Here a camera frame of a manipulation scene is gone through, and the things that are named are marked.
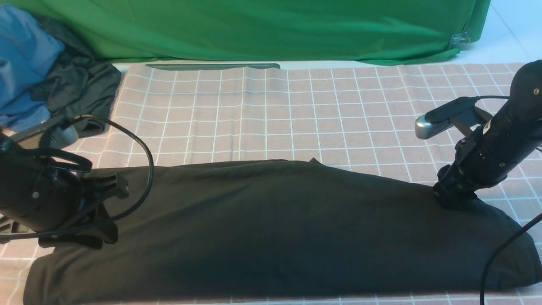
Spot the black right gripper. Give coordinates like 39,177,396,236
432,136,509,210

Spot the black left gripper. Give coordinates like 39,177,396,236
1,136,130,250

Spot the gray long sleeve shirt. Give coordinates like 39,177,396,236
23,160,520,305

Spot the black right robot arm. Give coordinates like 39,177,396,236
415,60,542,208

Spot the dark gray crumpled garment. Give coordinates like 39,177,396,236
30,16,122,118

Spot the silver binder clip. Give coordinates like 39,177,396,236
449,32,471,49

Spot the green backdrop cloth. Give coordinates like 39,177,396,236
8,0,490,66

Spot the blue garment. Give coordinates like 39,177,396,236
0,3,65,132

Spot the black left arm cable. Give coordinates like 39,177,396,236
0,115,155,244

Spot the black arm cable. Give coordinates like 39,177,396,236
0,115,155,244
478,95,542,305

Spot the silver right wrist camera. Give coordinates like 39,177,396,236
415,97,493,140

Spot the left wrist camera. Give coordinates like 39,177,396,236
11,116,79,150

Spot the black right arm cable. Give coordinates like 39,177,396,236
478,95,542,305

